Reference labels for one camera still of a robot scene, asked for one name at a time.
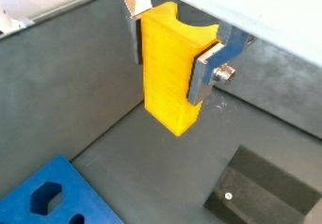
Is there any blue foam shape board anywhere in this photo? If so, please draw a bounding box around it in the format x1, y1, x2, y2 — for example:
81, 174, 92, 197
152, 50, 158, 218
0, 155, 124, 224

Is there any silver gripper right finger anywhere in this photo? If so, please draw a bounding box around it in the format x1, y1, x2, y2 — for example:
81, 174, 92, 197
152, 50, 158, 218
187, 22, 255, 105

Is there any black curved holder stand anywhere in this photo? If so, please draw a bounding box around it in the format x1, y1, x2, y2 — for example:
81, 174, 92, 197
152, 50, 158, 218
204, 146, 322, 224

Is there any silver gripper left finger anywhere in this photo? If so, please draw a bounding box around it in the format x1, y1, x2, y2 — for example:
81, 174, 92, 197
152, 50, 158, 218
120, 0, 152, 65

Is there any yellow arch block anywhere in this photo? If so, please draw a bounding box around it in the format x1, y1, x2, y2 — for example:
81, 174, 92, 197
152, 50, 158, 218
140, 2, 219, 136

